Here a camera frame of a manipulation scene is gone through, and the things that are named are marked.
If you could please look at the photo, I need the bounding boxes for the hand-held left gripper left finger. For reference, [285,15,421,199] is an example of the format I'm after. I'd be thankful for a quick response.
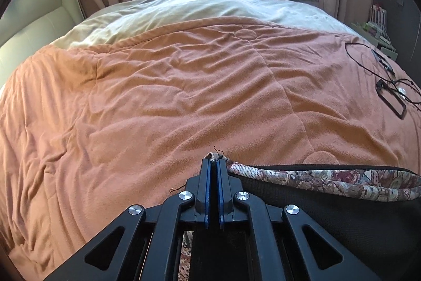
[43,159,213,281]

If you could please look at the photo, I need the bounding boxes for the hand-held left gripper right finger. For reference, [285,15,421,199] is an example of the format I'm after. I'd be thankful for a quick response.
[217,159,382,281]

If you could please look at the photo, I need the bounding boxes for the black pants with floral waistband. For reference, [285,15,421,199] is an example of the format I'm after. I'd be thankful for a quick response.
[178,152,421,281]

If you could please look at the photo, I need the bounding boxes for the orange blanket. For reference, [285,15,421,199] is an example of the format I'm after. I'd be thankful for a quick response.
[0,17,421,281]

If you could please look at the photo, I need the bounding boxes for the cream bed sheet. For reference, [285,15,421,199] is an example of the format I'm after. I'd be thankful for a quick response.
[49,0,359,49]

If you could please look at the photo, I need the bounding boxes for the small black device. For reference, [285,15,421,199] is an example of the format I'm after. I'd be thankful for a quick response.
[371,49,395,72]

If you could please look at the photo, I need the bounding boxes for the white bedside shelf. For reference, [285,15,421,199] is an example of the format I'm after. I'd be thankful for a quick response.
[350,21,398,61]

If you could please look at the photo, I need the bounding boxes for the cream padded headboard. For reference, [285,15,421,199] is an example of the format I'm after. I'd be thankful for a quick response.
[0,0,86,87]

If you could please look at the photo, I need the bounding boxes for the thin black cable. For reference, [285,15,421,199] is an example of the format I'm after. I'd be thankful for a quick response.
[345,42,395,82]

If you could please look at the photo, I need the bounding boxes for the black rectangular frame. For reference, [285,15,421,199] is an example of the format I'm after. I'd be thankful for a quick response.
[376,80,408,120]

